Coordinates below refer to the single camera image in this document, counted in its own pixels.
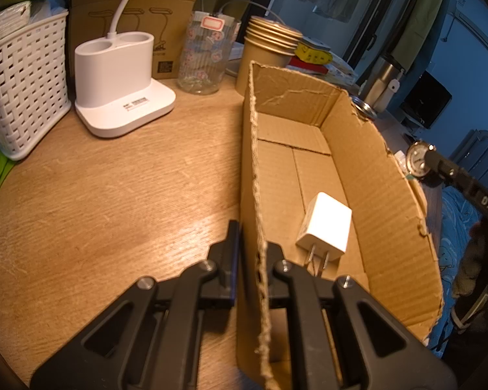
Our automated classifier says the dark radiator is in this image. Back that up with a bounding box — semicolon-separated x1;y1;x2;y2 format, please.
449;129;488;202

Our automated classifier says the cardboard box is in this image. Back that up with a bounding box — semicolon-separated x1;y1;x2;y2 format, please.
236;60;446;390

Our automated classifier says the glass jar with stickers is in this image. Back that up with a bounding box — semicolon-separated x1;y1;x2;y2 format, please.
177;10;243;96

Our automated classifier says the red book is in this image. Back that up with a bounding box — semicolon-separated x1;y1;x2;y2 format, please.
287;58;331;76

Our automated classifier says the stack of brown paper cups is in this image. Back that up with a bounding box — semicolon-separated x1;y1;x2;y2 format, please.
235;15;302;97

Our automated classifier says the blue printed bed sheet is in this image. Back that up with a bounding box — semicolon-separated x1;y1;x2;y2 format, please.
429;185;482;350

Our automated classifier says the white tissue pack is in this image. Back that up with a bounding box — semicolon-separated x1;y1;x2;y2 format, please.
0;1;32;48

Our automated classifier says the white plug charger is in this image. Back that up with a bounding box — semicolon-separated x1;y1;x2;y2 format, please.
295;192;353;279

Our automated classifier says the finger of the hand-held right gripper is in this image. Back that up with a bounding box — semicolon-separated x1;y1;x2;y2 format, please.
425;144;488;229

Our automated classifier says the steel thermos bottle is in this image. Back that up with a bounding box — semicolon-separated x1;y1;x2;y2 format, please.
360;55;406;113

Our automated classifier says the person's right forearm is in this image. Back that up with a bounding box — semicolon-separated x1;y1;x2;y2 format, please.
451;219;488;336

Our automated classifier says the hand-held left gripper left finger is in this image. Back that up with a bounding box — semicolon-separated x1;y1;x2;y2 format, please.
30;219;242;390

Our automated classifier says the thin white cable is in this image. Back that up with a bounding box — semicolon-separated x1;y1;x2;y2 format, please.
219;1;282;22

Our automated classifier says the black monitor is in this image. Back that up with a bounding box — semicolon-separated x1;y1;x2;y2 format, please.
399;71;453;129

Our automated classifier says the round metal lid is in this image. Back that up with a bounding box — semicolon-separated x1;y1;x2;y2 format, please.
350;97;378;122

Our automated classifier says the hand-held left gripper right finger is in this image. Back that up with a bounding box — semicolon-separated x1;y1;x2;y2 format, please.
264;241;458;390

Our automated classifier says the white woven plastic basket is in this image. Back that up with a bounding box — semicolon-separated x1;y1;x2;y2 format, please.
0;8;72;162

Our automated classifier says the white desk lamp base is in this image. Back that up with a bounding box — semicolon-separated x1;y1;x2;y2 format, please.
74;0;176;139

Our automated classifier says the printed cardboard lamp carton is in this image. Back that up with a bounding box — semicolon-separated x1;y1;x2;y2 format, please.
67;0;213;80

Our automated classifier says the green curtain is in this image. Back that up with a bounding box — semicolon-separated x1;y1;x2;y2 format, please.
390;0;450;72

